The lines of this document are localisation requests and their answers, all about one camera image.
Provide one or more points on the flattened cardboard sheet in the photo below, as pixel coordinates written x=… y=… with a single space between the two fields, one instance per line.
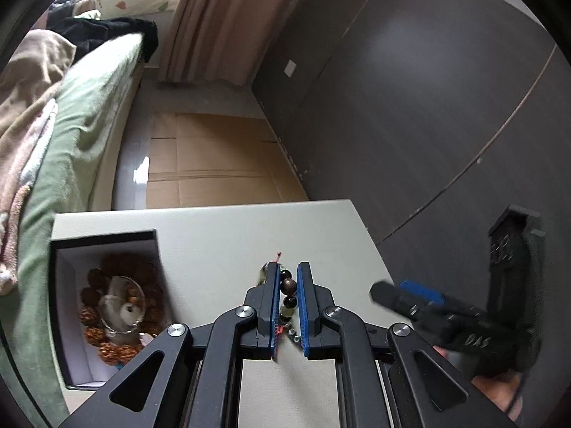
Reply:
x=209 y=160

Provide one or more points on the person's right hand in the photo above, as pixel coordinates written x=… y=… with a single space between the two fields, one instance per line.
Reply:
x=490 y=388

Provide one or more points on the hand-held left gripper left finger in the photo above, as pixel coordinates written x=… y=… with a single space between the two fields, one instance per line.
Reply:
x=277 y=303

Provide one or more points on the beige blanket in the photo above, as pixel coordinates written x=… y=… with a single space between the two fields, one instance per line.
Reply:
x=26 y=98

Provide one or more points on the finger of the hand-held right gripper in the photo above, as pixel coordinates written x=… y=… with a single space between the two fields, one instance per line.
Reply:
x=390 y=296
x=421 y=289

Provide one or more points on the white leaf-print bedding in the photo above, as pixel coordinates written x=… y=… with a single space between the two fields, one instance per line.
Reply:
x=129 y=4

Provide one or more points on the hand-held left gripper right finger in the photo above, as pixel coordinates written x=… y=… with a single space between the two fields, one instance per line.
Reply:
x=303 y=307

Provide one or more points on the black gift box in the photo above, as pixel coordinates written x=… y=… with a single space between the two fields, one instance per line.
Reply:
x=67 y=298

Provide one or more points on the white wall socket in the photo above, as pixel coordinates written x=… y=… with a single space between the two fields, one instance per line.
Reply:
x=290 y=68

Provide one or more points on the wide pink curtain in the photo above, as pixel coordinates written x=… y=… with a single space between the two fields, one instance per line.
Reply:
x=214 y=22

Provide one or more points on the black garment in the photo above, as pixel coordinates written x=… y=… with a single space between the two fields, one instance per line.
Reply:
x=120 y=26

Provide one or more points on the translucent white bangle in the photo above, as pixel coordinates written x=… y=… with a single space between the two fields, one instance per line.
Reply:
x=134 y=289

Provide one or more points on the bed with green sheet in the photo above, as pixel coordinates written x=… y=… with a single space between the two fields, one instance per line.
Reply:
x=89 y=111

